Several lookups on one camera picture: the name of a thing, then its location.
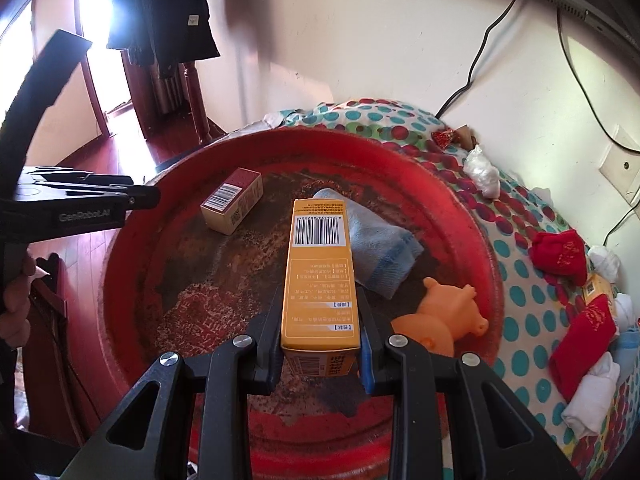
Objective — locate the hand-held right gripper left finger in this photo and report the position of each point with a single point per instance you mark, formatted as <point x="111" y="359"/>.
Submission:
<point x="275" y="370"/>

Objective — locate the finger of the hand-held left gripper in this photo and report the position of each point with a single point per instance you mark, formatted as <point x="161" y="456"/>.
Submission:
<point x="130" y="195"/>

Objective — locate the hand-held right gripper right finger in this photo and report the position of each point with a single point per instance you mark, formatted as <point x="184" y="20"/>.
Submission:
<point x="366" y="367"/>

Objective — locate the orange medicine box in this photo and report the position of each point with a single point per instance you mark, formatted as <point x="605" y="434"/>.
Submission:
<point x="320" y="285"/>
<point x="597" y="290"/>

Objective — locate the red round basin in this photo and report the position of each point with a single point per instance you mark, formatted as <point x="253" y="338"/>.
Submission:
<point x="440" y="200"/>

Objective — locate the person's left hand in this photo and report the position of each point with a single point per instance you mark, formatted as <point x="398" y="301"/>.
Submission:
<point x="15" y="305"/>

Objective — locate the orange rubber pig toy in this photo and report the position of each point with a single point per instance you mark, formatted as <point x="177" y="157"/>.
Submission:
<point x="440" y="320"/>

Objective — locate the small red beige box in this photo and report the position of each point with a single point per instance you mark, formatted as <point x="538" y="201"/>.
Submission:
<point x="232" y="200"/>

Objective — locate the radiator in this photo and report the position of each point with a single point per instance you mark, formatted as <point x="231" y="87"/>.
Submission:
<point x="167" y="90"/>

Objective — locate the blue folded sock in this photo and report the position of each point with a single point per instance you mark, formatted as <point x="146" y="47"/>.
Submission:
<point x="380" y="245"/>

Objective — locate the white crumpled tissue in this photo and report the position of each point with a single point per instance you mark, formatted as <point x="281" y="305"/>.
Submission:
<point x="274" y="119"/>

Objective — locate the polka dot bedsheet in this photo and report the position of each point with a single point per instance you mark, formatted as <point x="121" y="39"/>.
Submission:
<point x="520" y="310"/>

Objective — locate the black hanging jacket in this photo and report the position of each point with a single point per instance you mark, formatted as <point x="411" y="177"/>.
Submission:
<point x="160" y="5"/>

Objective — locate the long red sock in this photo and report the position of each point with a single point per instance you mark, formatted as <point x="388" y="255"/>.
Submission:
<point x="582" y="345"/>

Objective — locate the short red sock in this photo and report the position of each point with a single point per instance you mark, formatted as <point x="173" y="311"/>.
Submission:
<point x="560" y="255"/>

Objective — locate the white crumpled plastic wrap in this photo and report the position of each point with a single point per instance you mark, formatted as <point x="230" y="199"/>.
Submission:
<point x="481" y="172"/>

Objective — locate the small red packet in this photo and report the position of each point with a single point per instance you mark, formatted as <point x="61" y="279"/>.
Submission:
<point x="443" y="139"/>

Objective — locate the white tissue scrap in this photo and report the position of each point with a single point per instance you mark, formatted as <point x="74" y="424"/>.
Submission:
<point x="541" y="195"/>

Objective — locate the brown paper scrap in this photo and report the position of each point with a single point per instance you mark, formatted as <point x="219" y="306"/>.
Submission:
<point x="464" y="136"/>

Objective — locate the light blue cloth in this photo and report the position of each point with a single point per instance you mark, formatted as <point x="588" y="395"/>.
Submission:
<point x="629" y="352"/>

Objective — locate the red wooden door frame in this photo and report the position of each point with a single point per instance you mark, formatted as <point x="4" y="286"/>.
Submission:
<point x="197" y="100"/>

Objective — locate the white wall socket plate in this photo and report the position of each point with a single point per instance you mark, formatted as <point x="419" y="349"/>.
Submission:
<point x="622" y="165"/>

